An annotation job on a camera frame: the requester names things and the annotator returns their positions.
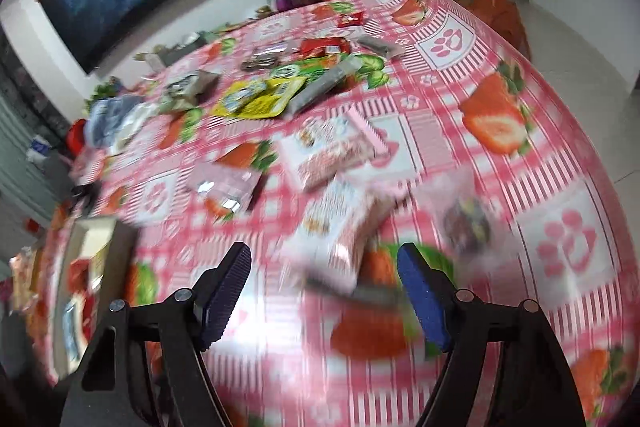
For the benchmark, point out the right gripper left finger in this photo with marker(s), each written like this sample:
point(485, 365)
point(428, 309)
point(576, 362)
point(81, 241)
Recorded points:
point(216, 293)

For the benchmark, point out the brown chocolate bar wrapper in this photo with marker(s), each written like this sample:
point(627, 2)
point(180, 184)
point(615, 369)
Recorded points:
point(366, 294)

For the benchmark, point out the yellow green snack bag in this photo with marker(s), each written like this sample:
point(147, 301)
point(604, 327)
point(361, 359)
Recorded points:
point(257, 98)

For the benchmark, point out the pink strawberry tablecloth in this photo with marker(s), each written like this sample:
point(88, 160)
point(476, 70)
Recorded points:
point(458, 146)

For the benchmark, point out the small green plant left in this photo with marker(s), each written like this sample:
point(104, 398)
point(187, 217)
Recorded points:
point(107, 89)

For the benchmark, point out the crumpled silver snack bag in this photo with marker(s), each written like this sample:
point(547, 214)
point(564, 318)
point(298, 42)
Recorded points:
point(188, 92)

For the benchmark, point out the crispy cranberry snack packet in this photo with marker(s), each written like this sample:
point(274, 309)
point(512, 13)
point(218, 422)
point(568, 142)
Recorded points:
point(328, 243)

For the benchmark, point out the black phone stand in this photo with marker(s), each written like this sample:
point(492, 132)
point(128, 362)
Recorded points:
point(84, 197)

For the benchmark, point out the blue cloth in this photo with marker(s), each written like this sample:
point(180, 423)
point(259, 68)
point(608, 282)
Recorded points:
point(106, 117)

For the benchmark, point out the white shallow box tray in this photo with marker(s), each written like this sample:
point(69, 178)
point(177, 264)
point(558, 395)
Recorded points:
point(90, 275)

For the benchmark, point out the dark snack packet far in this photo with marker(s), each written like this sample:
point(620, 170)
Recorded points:
point(265, 57)

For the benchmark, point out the pink flat snack packet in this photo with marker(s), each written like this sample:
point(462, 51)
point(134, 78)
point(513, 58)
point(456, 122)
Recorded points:
point(231, 188)

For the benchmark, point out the red plastic stool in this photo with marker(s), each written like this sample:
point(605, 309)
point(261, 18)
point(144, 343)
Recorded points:
point(75, 137)

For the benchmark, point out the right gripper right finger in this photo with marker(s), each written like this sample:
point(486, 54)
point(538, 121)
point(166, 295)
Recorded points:
point(441, 308)

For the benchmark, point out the orange bag on floor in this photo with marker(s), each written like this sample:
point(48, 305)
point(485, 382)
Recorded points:
point(503, 17)

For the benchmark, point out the white cloth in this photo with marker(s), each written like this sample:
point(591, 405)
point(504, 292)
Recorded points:
point(132, 124)

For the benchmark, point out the grey silver snack stick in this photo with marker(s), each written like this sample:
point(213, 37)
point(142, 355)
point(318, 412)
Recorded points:
point(323, 85)

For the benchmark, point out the clear packet dark snack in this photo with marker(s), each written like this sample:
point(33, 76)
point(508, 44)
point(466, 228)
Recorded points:
point(478, 239)

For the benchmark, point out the small red candy packet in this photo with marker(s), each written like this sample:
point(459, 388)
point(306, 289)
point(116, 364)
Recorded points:
point(352, 19)

